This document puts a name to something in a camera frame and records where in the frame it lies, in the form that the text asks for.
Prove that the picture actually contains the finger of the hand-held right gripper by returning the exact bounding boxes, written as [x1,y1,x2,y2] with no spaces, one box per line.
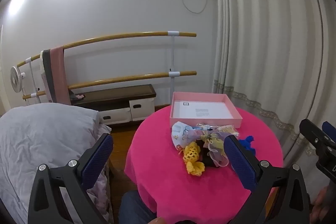
[299,118,336,152]
[322,121,336,144]

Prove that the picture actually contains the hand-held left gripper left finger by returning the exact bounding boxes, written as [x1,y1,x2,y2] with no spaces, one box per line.
[28,133,114,224]

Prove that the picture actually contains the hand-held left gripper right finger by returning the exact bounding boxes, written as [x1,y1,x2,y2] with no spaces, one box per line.
[223,135,311,224]

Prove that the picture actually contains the purple organza bag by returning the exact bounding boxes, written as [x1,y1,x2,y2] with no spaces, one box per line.
[208,145,231,167]

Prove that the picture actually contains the royal blue scrunchie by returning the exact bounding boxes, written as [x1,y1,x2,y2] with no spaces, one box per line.
[238,135,256,155]

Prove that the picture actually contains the cotton swab pack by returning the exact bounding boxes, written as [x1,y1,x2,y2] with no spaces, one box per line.
[217,124,240,136]

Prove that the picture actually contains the yellow crochet piece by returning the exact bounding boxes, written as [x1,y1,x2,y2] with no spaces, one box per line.
[183,142,206,176]

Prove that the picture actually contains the pink cardboard box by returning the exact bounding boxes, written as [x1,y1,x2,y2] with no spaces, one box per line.
[169,91,242,129]

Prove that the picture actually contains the clear bag with pink hairband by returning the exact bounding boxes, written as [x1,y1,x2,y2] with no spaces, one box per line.
[184,124,210,143]

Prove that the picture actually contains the white cartoon print cloth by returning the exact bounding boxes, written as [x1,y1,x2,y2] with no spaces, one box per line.
[171,121,195,151]

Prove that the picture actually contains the person's right hand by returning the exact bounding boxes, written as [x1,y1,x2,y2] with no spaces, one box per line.
[310,186,329,224]

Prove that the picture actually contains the lavender quilt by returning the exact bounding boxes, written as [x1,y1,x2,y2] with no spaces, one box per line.
[87,174,114,222]

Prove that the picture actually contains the wide white drawer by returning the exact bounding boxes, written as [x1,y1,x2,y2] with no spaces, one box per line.
[98,108,132,125]

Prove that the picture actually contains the person's leg in jeans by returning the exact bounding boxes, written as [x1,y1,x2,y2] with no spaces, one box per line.
[119,190,158,224]

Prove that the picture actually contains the round table, pink cloth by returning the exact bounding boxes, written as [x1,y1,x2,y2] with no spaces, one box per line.
[124,105,284,224]

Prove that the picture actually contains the grey duvet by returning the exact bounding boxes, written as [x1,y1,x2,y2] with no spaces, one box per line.
[0,102,112,224]

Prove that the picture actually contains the dark wooden bench cabinet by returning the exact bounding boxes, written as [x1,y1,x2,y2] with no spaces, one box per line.
[69,84,156,126]

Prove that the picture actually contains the narrow white drawer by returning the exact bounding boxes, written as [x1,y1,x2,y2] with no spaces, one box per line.
[130,98,155,122]

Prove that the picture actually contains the pink towel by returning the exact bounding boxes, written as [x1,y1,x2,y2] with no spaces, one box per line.
[50,46,71,105]

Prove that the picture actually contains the cream curtain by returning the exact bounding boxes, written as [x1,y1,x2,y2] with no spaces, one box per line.
[211,0,336,169]

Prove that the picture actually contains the grey towel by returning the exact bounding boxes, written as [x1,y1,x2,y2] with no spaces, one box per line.
[42,49,57,103]

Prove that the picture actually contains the white fan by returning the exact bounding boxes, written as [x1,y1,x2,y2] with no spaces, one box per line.
[10,67,27,101]

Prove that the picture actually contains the short wooden barre rail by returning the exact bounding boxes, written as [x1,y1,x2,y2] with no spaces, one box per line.
[22,71,197,100]

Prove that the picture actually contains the white barre post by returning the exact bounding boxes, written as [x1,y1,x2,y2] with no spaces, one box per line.
[168,30,180,106]
[25,53,42,104]

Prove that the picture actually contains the long wooden barre rail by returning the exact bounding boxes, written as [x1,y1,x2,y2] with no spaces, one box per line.
[17,32,197,69]

